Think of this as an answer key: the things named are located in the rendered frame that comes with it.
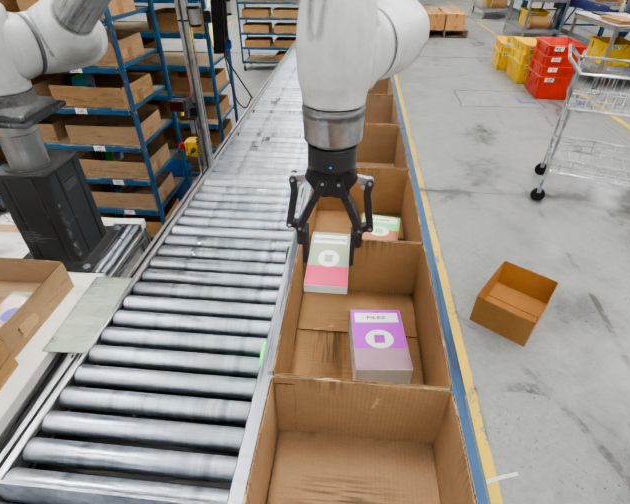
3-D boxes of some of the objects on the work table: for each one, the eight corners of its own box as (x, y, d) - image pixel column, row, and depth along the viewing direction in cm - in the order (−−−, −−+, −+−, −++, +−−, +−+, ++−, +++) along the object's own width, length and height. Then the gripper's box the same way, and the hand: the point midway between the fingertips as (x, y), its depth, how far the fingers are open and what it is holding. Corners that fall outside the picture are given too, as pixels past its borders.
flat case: (-32, 343, 108) (-35, 339, 107) (15, 294, 123) (12, 290, 122) (17, 345, 107) (14, 341, 106) (57, 296, 122) (55, 292, 121)
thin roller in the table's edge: (133, 228, 155) (132, 224, 154) (99, 276, 133) (97, 271, 132) (128, 228, 155) (127, 224, 154) (93, 276, 133) (91, 271, 132)
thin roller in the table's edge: (140, 229, 155) (139, 224, 154) (106, 276, 133) (104, 272, 132) (135, 228, 155) (133, 224, 154) (100, 276, 133) (98, 271, 132)
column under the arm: (14, 269, 133) (-40, 179, 113) (58, 226, 153) (19, 143, 133) (90, 272, 132) (50, 182, 111) (124, 228, 152) (95, 145, 132)
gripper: (399, 134, 63) (383, 250, 77) (270, 128, 64) (277, 244, 78) (403, 154, 57) (385, 276, 71) (260, 147, 58) (270, 268, 72)
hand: (329, 248), depth 73 cm, fingers open, 8 cm apart
